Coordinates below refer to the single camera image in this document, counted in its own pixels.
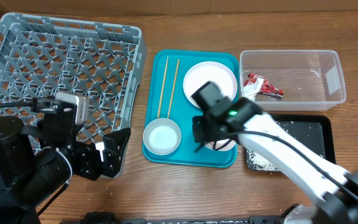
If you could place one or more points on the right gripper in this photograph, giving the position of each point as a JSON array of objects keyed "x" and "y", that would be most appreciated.
[{"x": 198, "y": 135}]

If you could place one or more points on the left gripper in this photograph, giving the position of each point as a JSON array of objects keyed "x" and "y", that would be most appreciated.
[{"x": 114, "y": 156}]

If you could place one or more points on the grey bowl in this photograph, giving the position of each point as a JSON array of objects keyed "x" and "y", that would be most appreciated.
[{"x": 162, "y": 136}]

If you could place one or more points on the rice grains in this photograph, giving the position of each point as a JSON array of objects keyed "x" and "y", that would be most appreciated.
[{"x": 308, "y": 133}]

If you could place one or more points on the red snack wrapper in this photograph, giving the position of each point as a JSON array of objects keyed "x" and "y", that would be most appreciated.
[{"x": 256, "y": 84}]

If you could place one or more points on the wooden chopstick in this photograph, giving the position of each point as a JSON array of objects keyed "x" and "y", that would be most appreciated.
[
  {"x": 162, "y": 88},
  {"x": 173, "y": 88}
]

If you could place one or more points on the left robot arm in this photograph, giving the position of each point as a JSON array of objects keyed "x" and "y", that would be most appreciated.
[{"x": 36, "y": 165}]

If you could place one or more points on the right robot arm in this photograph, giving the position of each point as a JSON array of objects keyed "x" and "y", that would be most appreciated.
[{"x": 332, "y": 189}]

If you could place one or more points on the teal plastic tray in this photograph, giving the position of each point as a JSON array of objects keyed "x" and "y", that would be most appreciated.
[{"x": 189, "y": 152}]

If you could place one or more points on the large white plate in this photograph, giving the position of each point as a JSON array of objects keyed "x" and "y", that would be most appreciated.
[{"x": 209, "y": 71}]

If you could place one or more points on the clear plastic bin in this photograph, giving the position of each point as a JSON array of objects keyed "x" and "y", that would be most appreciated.
[{"x": 311, "y": 80}]

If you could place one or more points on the black rectangular tray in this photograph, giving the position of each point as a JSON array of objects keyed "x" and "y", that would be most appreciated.
[{"x": 327, "y": 131}]

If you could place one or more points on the grey plastic dish rack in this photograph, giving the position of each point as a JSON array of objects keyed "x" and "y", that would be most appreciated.
[{"x": 43, "y": 56}]

